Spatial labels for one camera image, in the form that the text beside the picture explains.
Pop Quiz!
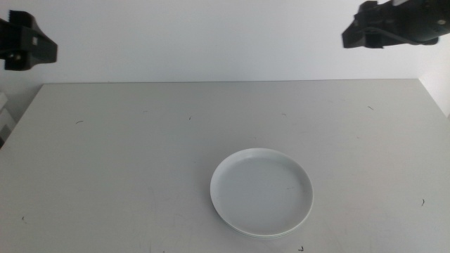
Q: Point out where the white shallow bowl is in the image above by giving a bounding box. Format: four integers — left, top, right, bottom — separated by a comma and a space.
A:
210, 147, 314, 237

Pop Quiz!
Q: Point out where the white side furniture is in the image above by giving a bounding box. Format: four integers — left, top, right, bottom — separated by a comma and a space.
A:
0, 91, 17, 142

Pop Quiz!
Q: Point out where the grey shallow bowl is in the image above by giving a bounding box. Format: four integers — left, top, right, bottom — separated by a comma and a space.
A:
228, 228, 300, 240

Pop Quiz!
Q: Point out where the pale green shallow bowl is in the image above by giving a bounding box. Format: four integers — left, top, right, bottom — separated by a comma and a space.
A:
223, 223, 305, 239

